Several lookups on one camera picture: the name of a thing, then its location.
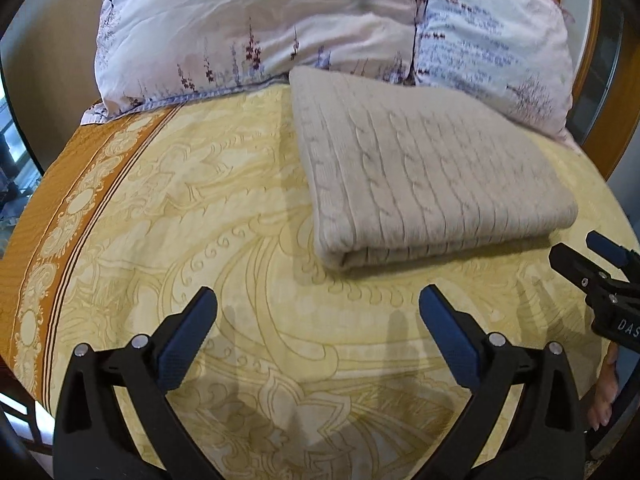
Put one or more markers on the dark wooden chair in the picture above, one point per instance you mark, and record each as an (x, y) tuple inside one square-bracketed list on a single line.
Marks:
[(25, 440)]

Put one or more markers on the person's bare foot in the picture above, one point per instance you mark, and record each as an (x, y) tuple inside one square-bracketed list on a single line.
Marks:
[(605, 390)]

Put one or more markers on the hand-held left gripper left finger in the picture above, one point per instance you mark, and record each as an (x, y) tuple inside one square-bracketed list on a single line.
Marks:
[(190, 335)]

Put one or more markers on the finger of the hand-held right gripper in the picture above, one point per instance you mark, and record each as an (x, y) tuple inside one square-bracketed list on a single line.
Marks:
[(607, 247), (575, 265)]

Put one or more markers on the yellow patterned bed sheet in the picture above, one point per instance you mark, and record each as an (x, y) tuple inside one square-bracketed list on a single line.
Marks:
[(250, 260)]

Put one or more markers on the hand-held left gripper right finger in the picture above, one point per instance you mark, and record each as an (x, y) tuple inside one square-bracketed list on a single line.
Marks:
[(450, 335)]

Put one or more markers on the wooden headboard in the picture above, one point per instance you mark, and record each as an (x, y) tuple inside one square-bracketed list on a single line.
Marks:
[(591, 45)]

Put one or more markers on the floral printed pillow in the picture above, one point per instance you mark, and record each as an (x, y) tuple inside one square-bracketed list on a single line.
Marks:
[(300, 20)]

